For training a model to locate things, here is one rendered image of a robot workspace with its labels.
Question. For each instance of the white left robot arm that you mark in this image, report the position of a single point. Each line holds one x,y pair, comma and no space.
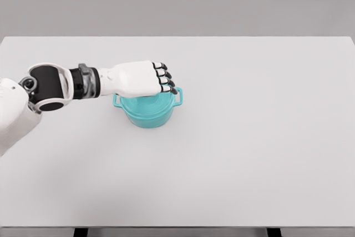
50,87

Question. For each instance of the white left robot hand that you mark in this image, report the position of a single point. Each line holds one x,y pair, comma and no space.
138,78

